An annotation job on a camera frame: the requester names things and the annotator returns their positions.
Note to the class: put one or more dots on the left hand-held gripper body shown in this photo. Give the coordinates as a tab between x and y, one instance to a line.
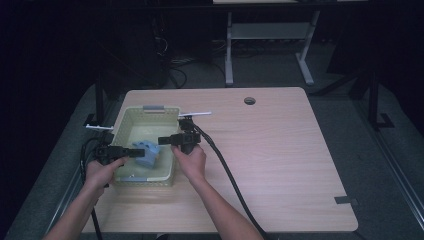
111	152

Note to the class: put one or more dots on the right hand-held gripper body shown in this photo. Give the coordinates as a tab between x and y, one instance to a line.
190	138

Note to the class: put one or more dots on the pale green plastic basket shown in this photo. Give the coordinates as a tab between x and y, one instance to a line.
146	128

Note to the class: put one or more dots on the person's left hand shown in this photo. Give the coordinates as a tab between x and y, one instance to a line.
101	175

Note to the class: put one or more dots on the person's right hand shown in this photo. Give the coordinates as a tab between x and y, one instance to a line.
193	165

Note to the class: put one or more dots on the black metal stand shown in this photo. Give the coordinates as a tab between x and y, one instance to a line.
374	100
99	100

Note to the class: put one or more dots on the dark computer tower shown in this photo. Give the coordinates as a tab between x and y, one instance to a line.
150	50

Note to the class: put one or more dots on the grey tape strip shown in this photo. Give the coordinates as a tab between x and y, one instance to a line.
346	200

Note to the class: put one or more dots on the white metal desk frame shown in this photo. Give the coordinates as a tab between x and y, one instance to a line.
266	30

